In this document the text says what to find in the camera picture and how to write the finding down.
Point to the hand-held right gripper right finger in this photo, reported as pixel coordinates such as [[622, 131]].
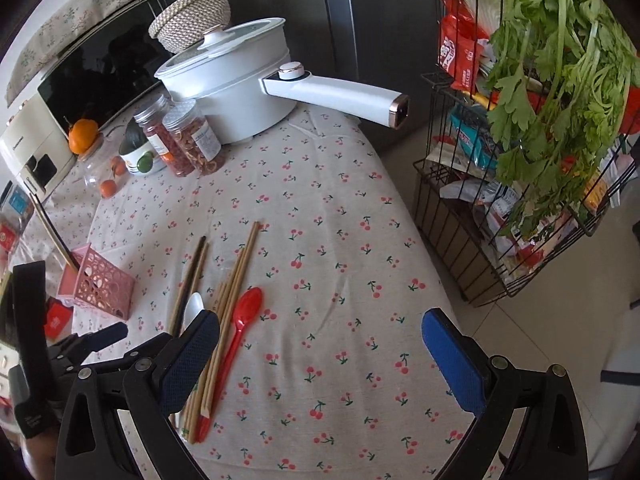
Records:
[[450, 360]]

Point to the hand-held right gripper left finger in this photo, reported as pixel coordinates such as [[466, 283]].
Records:
[[192, 355]]

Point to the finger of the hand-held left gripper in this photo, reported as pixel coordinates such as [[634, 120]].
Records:
[[107, 334]]

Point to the white plastic spoon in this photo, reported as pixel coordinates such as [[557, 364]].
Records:
[[194, 307]]

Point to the pink perforated utensil basket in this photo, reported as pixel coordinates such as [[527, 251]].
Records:
[[102, 285]]

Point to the bamboo chopstick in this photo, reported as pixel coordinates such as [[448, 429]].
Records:
[[240, 270], [52, 232], [246, 266], [226, 306], [219, 306]]

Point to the brown wooden chopstick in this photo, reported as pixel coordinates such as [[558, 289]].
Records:
[[196, 285]]

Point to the red plastic spoon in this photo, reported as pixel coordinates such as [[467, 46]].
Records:
[[247, 307]]

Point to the black chopstick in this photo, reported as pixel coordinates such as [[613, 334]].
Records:
[[189, 280]]

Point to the red cardboard box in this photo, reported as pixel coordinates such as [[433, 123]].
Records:
[[57, 320]]

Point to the cherry print tablecloth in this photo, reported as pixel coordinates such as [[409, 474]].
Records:
[[325, 260], [60, 205]]

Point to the clear jar red label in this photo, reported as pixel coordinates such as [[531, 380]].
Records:
[[7, 237]]

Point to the small orange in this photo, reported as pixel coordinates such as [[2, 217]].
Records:
[[118, 165], [107, 189]]

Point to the clear container blue label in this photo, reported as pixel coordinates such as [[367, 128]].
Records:
[[15, 205]]

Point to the glass jar with wooden lid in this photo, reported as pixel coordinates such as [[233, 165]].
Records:
[[95, 170]]

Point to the white bowl green print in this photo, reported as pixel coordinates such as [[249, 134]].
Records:
[[142, 162]]

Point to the large orange with stem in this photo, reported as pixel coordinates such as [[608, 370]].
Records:
[[83, 137]]

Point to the jar of red dried fruit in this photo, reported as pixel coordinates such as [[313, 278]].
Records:
[[160, 140]]

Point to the dark green squash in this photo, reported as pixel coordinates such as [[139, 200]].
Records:
[[134, 132]]

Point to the cream air fryer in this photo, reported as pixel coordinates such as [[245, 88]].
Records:
[[20, 145]]

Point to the jar of dried fruit rings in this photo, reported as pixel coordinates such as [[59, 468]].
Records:
[[197, 145]]

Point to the black microwave oven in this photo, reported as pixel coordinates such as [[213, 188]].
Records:
[[100, 75]]

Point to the white electric cooking pot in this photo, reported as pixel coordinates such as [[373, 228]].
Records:
[[240, 100]]

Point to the green celery bunch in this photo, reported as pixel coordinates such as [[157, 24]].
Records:
[[550, 85]]

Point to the pile of snack packets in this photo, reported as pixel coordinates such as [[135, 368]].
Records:
[[465, 55]]

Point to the glass pot lid white knob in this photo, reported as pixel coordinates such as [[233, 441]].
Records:
[[220, 42]]

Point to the floral cloth cover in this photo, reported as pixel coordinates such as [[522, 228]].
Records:
[[75, 5]]

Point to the grey refrigerator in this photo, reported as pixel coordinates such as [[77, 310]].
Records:
[[380, 20]]

